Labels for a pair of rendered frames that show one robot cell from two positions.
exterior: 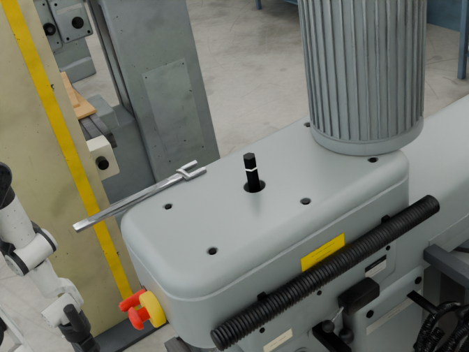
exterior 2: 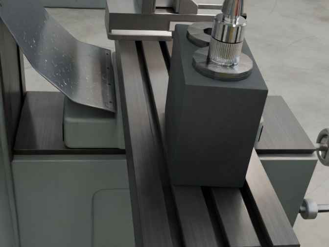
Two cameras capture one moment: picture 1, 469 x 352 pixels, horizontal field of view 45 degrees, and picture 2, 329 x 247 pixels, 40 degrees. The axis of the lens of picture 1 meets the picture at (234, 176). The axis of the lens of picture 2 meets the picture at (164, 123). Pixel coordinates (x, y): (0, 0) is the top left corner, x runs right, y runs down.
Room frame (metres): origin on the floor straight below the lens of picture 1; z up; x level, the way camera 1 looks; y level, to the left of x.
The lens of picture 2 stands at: (1.76, 0.25, 1.45)
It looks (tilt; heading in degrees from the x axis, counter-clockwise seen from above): 34 degrees down; 195
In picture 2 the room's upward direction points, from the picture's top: 7 degrees clockwise
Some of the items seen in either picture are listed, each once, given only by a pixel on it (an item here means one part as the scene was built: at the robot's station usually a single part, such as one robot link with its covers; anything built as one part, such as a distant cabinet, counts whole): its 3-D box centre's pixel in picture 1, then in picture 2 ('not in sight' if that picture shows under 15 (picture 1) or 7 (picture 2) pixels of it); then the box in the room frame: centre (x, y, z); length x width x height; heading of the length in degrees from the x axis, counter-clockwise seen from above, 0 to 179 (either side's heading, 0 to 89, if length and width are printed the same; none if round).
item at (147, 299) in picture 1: (152, 309); not in sight; (0.65, 0.18, 1.76); 0.06 x 0.02 x 0.06; 26
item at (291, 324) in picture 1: (289, 263); not in sight; (0.77, -0.07, 1.68); 0.34 x 0.24 x 0.10; 116
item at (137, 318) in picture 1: (139, 316); not in sight; (0.64, 0.20, 1.76); 0.04 x 0.03 x 0.04; 26
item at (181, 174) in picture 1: (140, 195); not in sight; (0.79, 0.16, 1.89); 0.24 x 0.04 x 0.01; 116
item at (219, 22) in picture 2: not in sight; (229, 21); (1.14, 0.17, 1.22); 0.05 x 0.05 x 0.01
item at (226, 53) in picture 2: not in sight; (225, 43); (1.14, 0.17, 1.19); 0.05 x 0.05 x 0.06
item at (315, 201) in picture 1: (268, 218); not in sight; (0.76, -0.04, 1.81); 0.47 x 0.26 x 0.16; 116
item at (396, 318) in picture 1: (354, 298); not in sight; (0.84, -0.21, 1.47); 0.24 x 0.19 x 0.26; 26
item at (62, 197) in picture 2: not in sight; (156, 197); (0.74, -0.01, 0.46); 0.80 x 0.30 x 0.60; 116
